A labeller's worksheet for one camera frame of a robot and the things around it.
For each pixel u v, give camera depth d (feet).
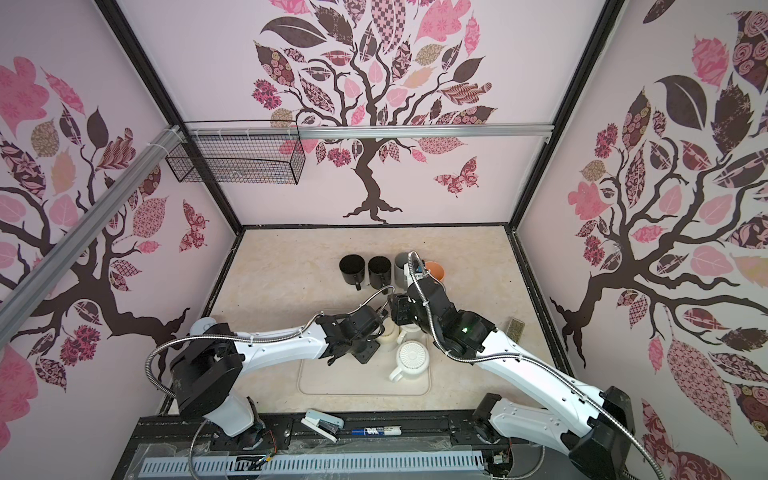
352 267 3.18
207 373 1.43
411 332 2.75
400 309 2.08
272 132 2.99
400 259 3.21
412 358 2.55
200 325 2.86
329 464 2.29
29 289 1.69
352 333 2.15
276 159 2.66
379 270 3.30
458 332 1.71
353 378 2.60
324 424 2.44
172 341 1.40
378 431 2.38
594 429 1.27
